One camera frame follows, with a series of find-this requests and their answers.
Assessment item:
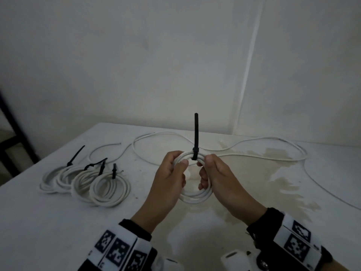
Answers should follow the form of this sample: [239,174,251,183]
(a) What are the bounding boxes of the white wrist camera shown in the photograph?
[153,256,184,271]
[221,249,263,271]

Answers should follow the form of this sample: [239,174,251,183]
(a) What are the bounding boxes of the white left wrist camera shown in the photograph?
[153,256,184,271]

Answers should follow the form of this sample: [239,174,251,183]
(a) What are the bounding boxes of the person's right hand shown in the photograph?
[197,154,267,226]

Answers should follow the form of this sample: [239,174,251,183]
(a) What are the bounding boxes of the wooden shelf board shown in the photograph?
[0,128,17,144]

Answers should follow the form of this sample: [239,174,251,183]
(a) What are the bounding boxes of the black metal shelf rack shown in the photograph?
[0,90,41,180]

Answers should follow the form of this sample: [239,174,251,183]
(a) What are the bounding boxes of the black wristband white markers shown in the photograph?
[247,208,333,271]
[77,219,158,271]

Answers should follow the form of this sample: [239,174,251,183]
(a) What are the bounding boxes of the person's left hand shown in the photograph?
[145,151,190,226]

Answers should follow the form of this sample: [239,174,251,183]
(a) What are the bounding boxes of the person's left forearm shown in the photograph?
[131,206,173,234]

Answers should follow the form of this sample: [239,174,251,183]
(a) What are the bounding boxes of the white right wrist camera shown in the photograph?
[221,249,263,271]

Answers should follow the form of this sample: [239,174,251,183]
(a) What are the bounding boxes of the person's right forearm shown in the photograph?
[332,258,350,271]

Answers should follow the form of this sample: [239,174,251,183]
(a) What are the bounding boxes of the black right wristband white markers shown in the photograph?
[247,208,333,271]

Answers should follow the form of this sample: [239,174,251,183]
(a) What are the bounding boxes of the black left wristband white markers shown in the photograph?
[77,219,158,271]

